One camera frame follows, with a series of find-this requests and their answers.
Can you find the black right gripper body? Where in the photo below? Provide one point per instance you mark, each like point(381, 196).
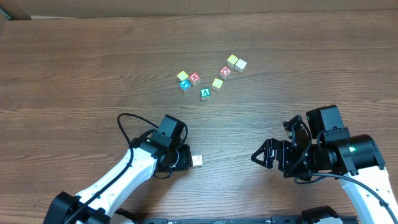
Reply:
point(280, 154)

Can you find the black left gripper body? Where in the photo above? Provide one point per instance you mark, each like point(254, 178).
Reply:
point(185, 157)

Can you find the violin drawing wooden block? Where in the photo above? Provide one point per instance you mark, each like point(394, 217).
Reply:
point(197, 161)

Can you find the green letter wooden block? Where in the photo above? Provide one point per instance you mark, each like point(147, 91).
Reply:
point(205, 94)

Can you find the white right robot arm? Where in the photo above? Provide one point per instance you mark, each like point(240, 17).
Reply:
point(322, 147)

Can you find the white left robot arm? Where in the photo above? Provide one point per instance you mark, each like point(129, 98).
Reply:
point(98, 203)

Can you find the blue letter X block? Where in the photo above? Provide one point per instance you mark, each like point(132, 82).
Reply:
point(185, 86)

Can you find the yellow wooden block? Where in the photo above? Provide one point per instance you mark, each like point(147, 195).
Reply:
point(232, 60)
point(181, 76)
point(217, 84)

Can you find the yellow left wooden block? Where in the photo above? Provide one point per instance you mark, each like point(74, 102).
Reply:
point(181, 76)

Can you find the red letter M block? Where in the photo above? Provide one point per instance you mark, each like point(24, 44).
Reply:
point(194, 78)

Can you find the red circle wooden block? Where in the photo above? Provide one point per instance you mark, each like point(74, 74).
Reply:
point(225, 72)

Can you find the plain white wooden block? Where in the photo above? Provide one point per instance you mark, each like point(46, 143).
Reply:
point(240, 65)

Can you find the yellow top wooden block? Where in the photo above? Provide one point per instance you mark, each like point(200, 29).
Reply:
point(232, 60)

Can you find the black aluminium rail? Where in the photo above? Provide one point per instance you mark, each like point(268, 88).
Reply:
point(290, 219)

